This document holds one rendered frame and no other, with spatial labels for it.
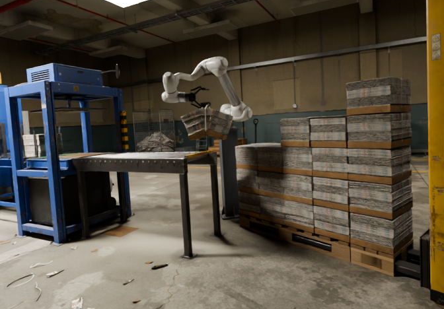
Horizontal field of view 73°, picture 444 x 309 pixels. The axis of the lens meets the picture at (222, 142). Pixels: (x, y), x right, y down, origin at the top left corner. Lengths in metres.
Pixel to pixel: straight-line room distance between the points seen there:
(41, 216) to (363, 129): 3.13
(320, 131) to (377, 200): 0.61
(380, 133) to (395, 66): 7.23
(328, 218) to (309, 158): 0.48
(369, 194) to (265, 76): 7.94
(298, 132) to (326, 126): 0.25
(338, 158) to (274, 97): 7.52
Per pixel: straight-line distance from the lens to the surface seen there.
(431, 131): 1.90
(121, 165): 2.79
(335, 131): 2.32
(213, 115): 2.52
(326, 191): 2.42
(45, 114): 3.22
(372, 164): 2.23
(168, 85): 2.61
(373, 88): 2.20
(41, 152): 4.00
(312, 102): 9.43
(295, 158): 2.53
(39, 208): 3.67
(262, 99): 9.85
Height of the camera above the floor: 1.05
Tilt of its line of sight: 3 degrees down
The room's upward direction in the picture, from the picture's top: 3 degrees counter-clockwise
